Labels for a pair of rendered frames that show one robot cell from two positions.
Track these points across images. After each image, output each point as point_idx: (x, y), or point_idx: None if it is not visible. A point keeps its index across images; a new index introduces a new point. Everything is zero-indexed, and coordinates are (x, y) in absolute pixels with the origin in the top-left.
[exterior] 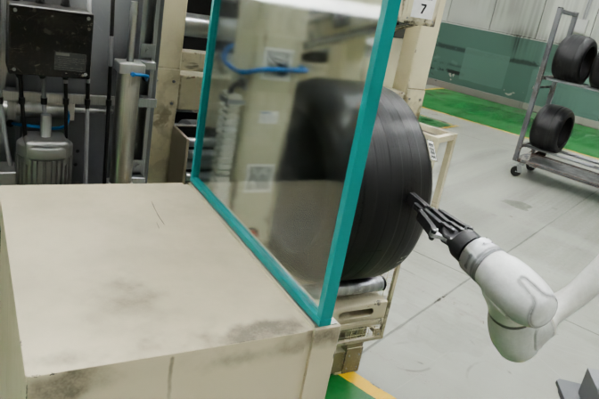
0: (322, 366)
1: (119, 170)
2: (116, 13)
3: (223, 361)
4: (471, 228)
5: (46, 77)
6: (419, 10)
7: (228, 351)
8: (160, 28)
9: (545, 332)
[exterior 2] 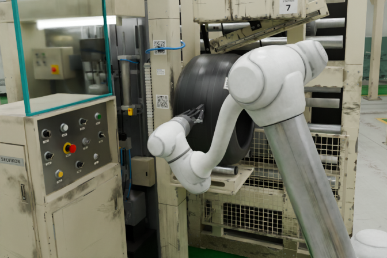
0: (31, 133)
1: (124, 99)
2: (131, 39)
3: (2, 121)
4: (199, 118)
5: (113, 66)
6: (285, 8)
7: (3, 117)
8: (145, 42)
9: (186, 170)
